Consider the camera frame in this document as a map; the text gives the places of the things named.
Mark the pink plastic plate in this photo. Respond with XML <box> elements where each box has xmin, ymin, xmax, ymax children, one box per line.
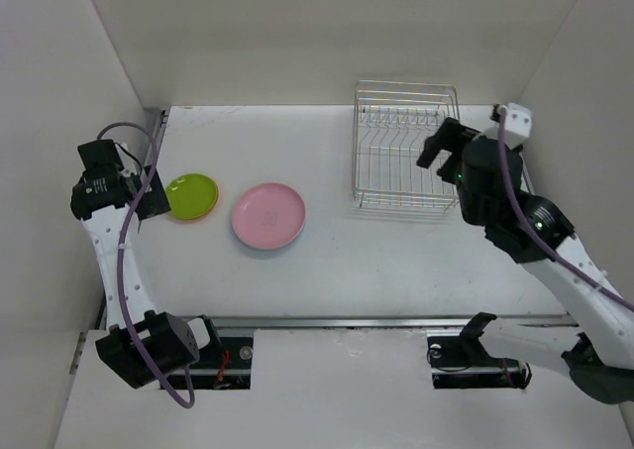
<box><xmin>231</xmin><ymin>182</ymin><xmax>306</xmax><ymax>244</ymax></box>

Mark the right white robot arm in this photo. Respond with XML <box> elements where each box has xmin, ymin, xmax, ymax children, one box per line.
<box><xmin>417</xmin><ymin>118</ymin><xmax>633</xmax><ymax>405</ymax></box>

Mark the aluminium table rail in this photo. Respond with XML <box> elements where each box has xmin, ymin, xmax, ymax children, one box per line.
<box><xmin>68</xmin><ymin>106</ymin><xmax>579</xmax><ymax>376</ymax></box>

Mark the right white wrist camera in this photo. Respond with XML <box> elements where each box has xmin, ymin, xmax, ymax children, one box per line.
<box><xmin>482</xmin><ymin>102</ymin><xmax>533</xmax><ymax>149</ymax></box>

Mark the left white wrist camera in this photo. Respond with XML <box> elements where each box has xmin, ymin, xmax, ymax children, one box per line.
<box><xmin>121</xmin><ymin>155</ymin><xmax>143</xmax><ymax>175</ymax></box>

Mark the yellow plastic plate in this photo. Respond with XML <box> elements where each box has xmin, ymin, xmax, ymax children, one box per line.
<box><xmin>237</xmin><ymin>237</ymin><xmax>298</xmax><ymax>253</ymax></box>

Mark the green plastic plate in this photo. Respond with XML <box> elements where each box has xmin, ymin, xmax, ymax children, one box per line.
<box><xmin>164</xmin><ymin>172</ymin><xmax>219</xmax><ymax>220</ymax></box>

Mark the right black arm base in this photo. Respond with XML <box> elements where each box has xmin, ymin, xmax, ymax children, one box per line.
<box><xmin>426</xmin><ymin>331</ymin><xmax>533</xmax><ymax>391</ymax></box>

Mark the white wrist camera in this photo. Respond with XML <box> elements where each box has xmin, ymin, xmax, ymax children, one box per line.
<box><xmin>121</xmin><ymin>155</ymin><xmax>143</xmax><ymax>175</ymax></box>
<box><xmin>482</xmin><ymin>102</ymin><xmax>533</xmax><ymax>149</ymax></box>

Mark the metal wire dish rack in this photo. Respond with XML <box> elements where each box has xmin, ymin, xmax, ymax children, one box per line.
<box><xmin>352</xmin><ymin>80</ymin><xmax>460</xmax><ymax>212</ymax></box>

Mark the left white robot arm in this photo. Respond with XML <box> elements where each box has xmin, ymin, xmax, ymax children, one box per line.
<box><xmin>70</xmin><ymin>140</ymin><xmax>226</xmax><ymax>389</ymax></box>

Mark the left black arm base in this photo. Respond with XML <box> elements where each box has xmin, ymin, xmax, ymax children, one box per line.
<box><xmin>190</xmin><ymin>330</ymin><xmax>254</xmax><ymax>391</ymax></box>

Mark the orange plastic plate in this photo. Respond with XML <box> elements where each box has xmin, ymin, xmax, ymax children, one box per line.
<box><xmin>172</xmin><ymin>183</ymin><xmax>221</xmax><ymax>224</ymax></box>

